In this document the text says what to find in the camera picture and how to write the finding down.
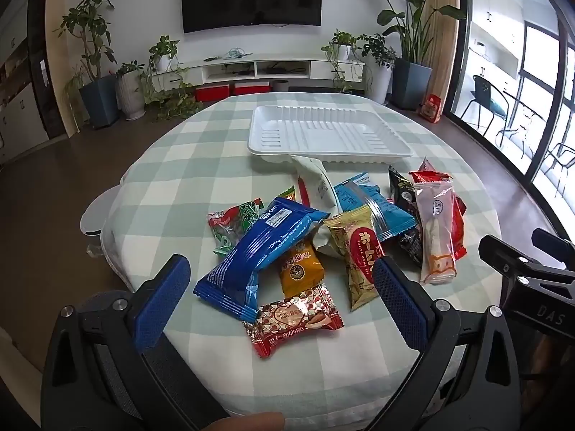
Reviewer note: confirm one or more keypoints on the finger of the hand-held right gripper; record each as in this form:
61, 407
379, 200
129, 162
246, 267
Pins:
552, 242
505, 251

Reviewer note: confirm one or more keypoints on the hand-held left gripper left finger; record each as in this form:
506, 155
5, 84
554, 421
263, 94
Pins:
161, 301

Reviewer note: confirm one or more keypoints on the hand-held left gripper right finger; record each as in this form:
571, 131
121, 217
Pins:
400, 305

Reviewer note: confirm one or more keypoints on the large red snack packet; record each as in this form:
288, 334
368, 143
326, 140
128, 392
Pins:
459, 224

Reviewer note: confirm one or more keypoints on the yellow brown-label snack packet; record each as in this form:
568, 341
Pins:
359, 256

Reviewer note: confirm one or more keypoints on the clear orange-print snack packet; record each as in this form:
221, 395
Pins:
438, 229

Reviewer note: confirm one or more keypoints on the green red candy packet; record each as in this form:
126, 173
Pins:
229, 229

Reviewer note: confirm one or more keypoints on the light blue snack packet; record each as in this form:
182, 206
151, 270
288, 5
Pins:
373, 206

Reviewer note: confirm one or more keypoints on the black snack packet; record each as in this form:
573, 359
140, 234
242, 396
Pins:
406, 197

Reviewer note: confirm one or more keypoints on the red heart-print snack packet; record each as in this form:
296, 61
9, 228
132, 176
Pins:
292, 318

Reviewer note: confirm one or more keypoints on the orange small snack packet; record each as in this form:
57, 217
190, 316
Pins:
294, 274

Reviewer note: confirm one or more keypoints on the dark blue cake packet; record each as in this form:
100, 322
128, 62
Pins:
260, 251

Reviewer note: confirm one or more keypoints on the white snack packet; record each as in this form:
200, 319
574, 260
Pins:
316, 179

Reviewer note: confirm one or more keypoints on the white plastic tray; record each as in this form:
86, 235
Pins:
323, 130

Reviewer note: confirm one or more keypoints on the person's right forearm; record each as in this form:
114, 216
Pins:
555, 363

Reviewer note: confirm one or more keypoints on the black balcony chair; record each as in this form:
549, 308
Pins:
559, 155

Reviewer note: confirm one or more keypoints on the white round stool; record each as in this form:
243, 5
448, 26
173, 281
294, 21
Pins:
96, 215

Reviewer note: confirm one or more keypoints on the black balcony table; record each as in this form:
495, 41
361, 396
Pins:
523, 107

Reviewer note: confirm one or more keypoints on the red paper bag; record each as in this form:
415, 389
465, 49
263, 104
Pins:
431, 108

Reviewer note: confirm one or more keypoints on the black chair with teal cushion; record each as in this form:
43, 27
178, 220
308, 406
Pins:
483, 92

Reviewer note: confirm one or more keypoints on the large-leaf plant in grey-blue pot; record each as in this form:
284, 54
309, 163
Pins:
411, 83

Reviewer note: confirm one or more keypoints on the beige curtain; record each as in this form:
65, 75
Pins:
444, 54

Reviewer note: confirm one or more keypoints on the plant in ribbed white pot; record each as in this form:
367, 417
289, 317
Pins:
130, 94

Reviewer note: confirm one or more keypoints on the tall plant in blue pot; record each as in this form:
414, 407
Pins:
99, 98

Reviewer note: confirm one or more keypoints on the bushy plant in tall white pot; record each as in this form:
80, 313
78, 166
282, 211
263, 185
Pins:
379, 81

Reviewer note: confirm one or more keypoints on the red storage box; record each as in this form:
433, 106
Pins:
212, 93
251, 89

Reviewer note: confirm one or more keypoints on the trailing pothos in white pot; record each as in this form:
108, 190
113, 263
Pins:
343, 51
162, 62

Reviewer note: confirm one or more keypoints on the grey empty flower pot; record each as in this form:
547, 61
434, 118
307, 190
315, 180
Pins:
280, 86

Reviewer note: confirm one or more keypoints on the white television cabinet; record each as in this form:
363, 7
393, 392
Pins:
314, 69

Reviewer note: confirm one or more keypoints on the black set-top box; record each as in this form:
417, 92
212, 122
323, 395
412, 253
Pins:
285, 70

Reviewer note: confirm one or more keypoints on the black sliding door frame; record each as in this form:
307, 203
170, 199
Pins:
460, 31

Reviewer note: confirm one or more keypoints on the white wall cabinet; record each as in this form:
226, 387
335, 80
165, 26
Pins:
18, 116

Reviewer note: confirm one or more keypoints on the dark wooden wall panel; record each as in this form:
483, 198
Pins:
42, 76

